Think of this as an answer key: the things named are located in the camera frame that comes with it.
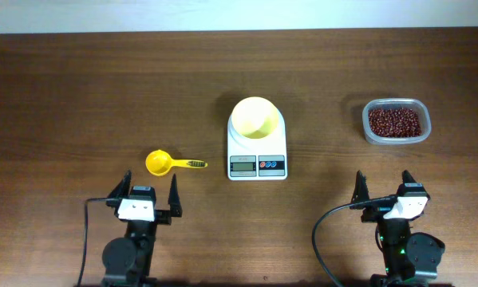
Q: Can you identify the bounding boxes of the yellow measuring scoop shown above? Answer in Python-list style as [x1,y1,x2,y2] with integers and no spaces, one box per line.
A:
[145,150,208,177]

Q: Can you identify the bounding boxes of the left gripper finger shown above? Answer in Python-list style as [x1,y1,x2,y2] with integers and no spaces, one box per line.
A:
[108,170,132,199]
[168,174,183,218]

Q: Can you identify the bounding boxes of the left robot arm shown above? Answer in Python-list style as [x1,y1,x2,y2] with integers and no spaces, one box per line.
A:
[101,171,183,286]

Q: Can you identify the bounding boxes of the red beans in container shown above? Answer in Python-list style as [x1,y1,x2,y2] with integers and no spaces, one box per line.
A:
[368,108,422,138]

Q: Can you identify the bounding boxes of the pale yellow bowl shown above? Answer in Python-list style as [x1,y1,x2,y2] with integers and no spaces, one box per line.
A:
[231,96,279,140]

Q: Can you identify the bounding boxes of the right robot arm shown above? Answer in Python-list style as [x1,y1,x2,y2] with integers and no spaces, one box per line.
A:
[351,171,445,286]

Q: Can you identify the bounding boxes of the white digital kitchen scale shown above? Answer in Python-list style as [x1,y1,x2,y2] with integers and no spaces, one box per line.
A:
[227,107,288,181]

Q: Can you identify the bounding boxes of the right black cable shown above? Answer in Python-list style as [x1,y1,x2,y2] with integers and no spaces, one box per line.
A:
[311,195,399,287]

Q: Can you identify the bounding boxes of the clear plastic container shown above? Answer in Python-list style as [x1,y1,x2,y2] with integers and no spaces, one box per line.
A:
[362,98,432,145]

